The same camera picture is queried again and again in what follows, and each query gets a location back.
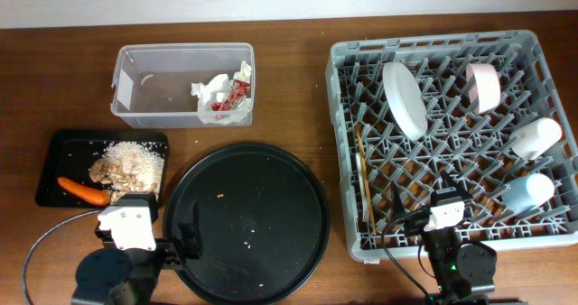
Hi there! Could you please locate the round black serving tray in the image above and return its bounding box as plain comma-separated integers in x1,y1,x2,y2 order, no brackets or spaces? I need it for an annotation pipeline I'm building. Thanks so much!
163,143,330,304

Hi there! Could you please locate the white plastic fork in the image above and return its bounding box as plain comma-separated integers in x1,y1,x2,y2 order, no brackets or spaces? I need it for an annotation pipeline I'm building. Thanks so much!
355,152,369,223

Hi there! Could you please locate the clear plastic waste bin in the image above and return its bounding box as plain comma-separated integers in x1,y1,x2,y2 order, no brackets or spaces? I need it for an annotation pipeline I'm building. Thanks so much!
110,42,256,129

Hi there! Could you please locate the grey plastic dishwasher rack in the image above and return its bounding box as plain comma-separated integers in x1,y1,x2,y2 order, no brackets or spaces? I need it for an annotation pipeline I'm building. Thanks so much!
325,30,577,263

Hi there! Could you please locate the white cup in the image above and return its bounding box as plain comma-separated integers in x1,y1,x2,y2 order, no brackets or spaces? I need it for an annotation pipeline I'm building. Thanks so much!
511,117,563,161

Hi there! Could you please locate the pink bowl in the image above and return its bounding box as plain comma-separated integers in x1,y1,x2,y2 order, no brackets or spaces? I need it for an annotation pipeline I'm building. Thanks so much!
466,63,501,115

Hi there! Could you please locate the grey round plate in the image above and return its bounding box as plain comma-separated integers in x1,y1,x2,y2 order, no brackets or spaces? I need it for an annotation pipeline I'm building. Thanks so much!
382,61,428,141

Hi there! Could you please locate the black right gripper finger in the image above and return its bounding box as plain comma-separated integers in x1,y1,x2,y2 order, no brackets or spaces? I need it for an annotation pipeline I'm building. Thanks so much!
391,182,406,219
441,171,473,200

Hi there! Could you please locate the light blue cup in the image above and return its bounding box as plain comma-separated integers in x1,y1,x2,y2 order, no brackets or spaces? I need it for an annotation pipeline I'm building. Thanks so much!
502,173,555,213

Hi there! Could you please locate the red snack wrapper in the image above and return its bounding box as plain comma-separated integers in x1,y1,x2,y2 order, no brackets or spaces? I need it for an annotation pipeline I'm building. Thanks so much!
211,79,250,111

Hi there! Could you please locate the pile of rice and shells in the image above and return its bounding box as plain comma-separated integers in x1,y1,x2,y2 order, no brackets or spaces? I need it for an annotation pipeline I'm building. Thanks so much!
99,142,164,205

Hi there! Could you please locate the orange carrot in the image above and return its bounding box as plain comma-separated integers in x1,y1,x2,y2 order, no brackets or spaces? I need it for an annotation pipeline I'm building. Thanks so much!
57,177,110,206

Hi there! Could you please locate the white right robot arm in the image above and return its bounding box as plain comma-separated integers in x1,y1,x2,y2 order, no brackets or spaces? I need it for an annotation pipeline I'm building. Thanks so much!
382,171,497,304

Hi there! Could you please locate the black rectangular tray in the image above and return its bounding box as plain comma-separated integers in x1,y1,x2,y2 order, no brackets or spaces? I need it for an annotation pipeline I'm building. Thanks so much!
35,129,170,208

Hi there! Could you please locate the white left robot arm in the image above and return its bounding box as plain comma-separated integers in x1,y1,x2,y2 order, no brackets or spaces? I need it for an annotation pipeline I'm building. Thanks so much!
71,195,202,304

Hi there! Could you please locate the wooden chopstick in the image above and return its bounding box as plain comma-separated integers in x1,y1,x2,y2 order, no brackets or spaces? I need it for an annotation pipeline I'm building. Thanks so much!
356,132,377,236

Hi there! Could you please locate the brown walnut shell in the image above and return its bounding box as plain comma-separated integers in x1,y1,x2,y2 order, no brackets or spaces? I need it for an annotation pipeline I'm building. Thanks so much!
89,158,113,185

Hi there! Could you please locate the white tissue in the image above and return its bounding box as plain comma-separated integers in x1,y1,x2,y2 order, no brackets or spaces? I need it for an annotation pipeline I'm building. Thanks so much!
191,60,252,125

